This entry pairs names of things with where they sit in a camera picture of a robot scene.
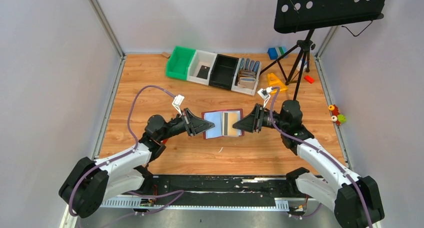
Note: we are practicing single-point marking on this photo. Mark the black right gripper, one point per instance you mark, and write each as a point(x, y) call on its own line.
point(251, 122)

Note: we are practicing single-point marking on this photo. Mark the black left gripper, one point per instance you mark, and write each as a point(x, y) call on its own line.
point(193, 124)

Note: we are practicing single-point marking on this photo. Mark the gold credit card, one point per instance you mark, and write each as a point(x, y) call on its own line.
point(229, 118)

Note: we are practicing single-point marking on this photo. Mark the red leather card holder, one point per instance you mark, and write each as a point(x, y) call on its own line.
point(216, 118)

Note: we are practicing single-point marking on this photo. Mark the black credit card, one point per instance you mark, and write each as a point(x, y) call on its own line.
point(203, 72)

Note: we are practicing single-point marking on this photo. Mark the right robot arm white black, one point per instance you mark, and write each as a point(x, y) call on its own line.
point(354, 200)

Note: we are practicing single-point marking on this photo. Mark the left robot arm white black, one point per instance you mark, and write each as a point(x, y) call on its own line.
point(93, 181)

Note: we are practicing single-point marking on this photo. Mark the white bin with tools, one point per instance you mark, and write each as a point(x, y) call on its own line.
point(246, 76)

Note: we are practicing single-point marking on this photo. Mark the yellow triangular toy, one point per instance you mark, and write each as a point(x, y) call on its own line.
point(274, 81)

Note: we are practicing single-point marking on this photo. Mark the black plastic bin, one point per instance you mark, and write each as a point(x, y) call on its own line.
point(223, 72)

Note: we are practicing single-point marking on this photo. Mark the green plastic bin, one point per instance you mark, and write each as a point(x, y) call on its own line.
point(178, 64)

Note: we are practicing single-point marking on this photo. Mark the white plastic bin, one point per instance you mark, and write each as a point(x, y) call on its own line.
point(200, 58)

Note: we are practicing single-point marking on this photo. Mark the blue green block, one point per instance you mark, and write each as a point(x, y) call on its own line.
point(276, 52)

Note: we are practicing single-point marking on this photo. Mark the small red block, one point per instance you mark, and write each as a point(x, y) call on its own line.
point(309, 79)

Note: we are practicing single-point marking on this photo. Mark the colourful toy car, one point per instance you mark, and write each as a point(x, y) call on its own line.
point(336, 116)

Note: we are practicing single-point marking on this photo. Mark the black music stand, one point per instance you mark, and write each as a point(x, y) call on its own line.
point(294, 16)

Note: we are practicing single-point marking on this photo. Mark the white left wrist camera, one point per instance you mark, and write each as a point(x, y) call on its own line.
point(177, 101)

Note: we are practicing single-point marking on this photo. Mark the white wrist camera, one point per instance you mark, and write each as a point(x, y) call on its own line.
point(265, 94)
point(177, 101)

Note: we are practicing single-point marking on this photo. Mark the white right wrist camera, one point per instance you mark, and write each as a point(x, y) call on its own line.
point(265, 94)

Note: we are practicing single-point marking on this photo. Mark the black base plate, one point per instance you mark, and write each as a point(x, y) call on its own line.
point(274, 186)

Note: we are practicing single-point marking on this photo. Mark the aluminium frame rail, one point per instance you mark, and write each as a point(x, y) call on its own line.
point(179, 199)

